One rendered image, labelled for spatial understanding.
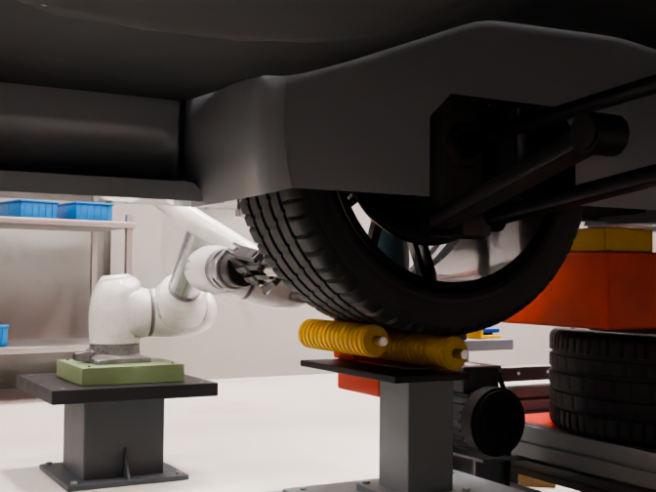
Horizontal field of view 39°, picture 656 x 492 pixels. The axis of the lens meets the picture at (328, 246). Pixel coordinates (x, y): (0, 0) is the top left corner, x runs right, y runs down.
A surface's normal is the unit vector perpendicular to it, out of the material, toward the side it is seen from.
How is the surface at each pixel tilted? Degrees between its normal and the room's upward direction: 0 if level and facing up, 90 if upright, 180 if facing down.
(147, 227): 90
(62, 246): 90
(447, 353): 90
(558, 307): 90
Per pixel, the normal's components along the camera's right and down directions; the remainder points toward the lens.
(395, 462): -0.88, -0.03
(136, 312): 0.44, -0.06
